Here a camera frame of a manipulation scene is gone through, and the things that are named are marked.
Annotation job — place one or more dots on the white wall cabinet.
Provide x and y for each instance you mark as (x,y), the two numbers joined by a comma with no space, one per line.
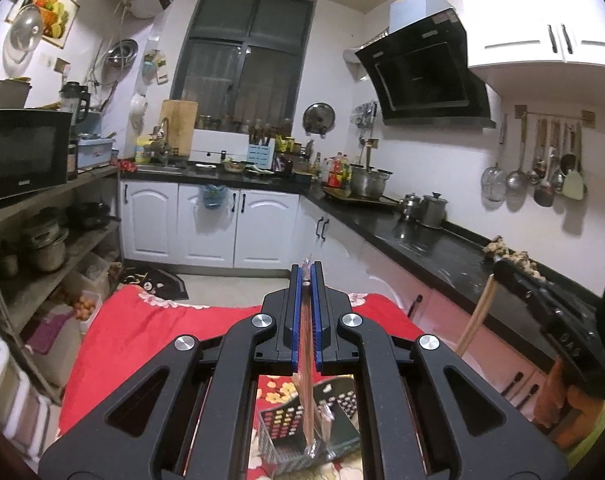
(532,15)

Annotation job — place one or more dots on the small steel pot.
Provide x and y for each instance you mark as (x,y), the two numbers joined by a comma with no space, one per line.
(410,207)

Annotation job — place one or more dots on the pile of ginger roots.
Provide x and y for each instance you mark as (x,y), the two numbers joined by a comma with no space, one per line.
(512,255)

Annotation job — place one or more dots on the black kitchen countertop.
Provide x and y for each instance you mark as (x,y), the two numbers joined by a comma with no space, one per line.
(422,245)

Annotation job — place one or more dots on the black microwave oven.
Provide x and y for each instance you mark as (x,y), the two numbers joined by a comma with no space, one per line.
(22,152)

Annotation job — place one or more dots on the blue plastic dish basket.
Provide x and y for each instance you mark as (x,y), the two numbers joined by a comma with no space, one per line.
(96,152)

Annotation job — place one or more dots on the row of hanging cooking utensils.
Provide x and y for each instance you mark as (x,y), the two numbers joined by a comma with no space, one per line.
(542,175)

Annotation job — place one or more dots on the steel sink faucet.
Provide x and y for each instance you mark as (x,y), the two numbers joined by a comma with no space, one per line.
(162,145)

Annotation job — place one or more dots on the black plastic utensil basket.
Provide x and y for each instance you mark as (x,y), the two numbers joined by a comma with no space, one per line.
(282,422)

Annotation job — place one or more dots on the large steel stockpot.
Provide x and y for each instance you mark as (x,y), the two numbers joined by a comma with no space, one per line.
(370,182)

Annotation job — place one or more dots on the stacked steel pots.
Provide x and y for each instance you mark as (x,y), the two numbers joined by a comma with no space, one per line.
(45,245)

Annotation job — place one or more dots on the black wok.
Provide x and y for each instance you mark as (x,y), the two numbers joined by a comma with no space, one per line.
(90,215)

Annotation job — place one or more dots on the wooden chopstick pair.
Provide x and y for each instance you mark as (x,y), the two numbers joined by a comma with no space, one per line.
(477,315)
(307,360)

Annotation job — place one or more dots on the hanging steel bowl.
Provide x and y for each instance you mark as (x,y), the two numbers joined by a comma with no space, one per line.
(121,54)

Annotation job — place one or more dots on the white hanging bag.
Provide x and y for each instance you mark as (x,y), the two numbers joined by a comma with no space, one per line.
(138,112)

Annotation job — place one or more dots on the brown box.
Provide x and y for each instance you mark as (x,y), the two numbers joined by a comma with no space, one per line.
(5,94)

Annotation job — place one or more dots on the white plastic storage drawers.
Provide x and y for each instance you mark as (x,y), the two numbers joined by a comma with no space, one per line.
(7,385)

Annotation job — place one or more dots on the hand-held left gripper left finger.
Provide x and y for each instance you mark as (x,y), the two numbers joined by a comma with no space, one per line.
(296,320)

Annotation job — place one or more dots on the metal storage shelf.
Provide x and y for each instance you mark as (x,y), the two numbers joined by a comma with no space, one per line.
(12,210)

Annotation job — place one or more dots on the blue plastic bag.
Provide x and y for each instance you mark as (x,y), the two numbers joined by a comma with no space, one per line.
(214,197)

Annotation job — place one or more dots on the person's right hand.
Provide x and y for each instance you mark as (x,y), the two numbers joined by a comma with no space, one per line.
(567,410)

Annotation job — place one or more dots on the yellow dish soap bottle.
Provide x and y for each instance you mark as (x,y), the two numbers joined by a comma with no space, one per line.
(143,151)

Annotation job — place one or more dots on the wall hung pot lid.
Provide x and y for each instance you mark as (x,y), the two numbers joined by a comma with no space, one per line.
(318,119)

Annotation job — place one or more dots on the steel lidded canister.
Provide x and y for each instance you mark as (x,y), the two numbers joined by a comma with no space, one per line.
(432,210)

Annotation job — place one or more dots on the person's right forearm green sleeve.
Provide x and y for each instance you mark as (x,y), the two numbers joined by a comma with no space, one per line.
(596,435)

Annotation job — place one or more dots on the glass pot lid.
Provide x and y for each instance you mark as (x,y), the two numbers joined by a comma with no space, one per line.
(23,35)

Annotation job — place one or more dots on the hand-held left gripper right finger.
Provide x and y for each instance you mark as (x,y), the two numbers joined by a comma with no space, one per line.
(319,320)

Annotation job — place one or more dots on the red floral blanket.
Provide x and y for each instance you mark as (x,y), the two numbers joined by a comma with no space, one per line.
(147,340)

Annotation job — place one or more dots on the dark floor mat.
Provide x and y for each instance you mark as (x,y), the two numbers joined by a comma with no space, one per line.
(165,285)

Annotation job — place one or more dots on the black range hood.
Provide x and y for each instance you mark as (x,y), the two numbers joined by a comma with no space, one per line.
(422,70)

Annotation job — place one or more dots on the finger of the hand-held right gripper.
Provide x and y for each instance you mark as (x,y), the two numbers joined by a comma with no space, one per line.
(517,278)

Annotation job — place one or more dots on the black blender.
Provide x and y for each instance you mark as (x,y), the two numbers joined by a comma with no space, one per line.
(74,102)

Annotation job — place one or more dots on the white bin of eggs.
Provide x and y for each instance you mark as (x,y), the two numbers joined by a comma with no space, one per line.
(85,305)

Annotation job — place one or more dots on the wooden cutting board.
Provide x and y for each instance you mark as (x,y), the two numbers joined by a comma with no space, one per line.
(179,127)

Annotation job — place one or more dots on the fruit wall poster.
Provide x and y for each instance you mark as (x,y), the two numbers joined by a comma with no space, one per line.
(57,10)

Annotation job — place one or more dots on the dark framed window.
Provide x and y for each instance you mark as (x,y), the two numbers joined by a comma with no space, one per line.
(242,45)

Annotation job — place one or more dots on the blue white knife block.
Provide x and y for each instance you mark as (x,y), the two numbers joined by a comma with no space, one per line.
(261,152)

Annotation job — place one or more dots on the group of condiment bottles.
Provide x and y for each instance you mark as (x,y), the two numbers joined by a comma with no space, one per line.
(335,170)

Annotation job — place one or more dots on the white base cabinets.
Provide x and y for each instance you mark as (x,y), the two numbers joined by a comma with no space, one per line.
(152,225)

